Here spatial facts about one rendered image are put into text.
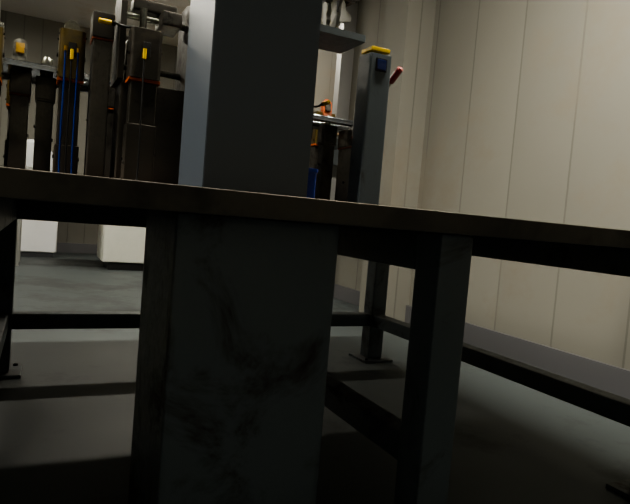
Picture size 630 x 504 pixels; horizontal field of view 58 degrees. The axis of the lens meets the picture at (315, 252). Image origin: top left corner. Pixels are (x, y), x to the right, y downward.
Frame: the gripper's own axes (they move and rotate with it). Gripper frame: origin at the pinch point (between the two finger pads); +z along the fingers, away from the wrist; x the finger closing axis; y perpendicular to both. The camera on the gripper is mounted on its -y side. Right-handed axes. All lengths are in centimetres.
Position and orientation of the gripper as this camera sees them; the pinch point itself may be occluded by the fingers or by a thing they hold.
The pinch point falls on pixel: (329, 29)
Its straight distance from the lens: 165.8
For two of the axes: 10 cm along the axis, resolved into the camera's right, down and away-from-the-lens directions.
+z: -0.9, 9.9, 0.5
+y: 8.1, 0.4, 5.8
